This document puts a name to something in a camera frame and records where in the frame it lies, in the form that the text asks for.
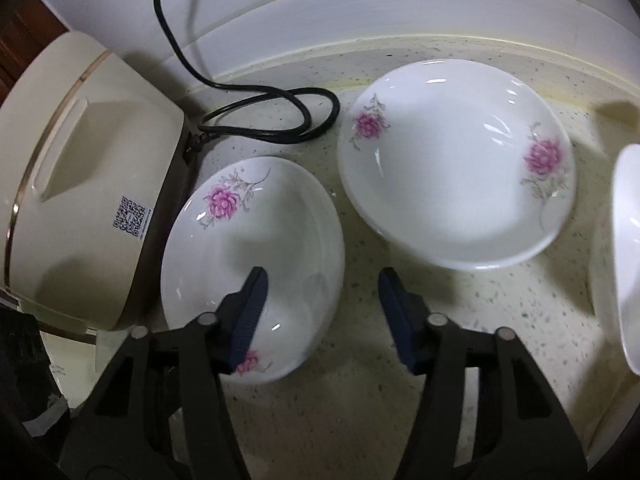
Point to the brown wooden cabinet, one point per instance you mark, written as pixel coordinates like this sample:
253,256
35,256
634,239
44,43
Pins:
20,35

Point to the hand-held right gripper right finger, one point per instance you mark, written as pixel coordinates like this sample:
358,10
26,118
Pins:
396,307

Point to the white floral plate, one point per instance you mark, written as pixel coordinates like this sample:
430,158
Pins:
450,160
260,230

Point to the cream rice cooker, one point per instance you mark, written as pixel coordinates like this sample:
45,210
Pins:
90,160

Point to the plain white bowl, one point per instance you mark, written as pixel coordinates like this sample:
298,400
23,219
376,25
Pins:
627,260

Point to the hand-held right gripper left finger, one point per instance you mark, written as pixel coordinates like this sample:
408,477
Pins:
247,310

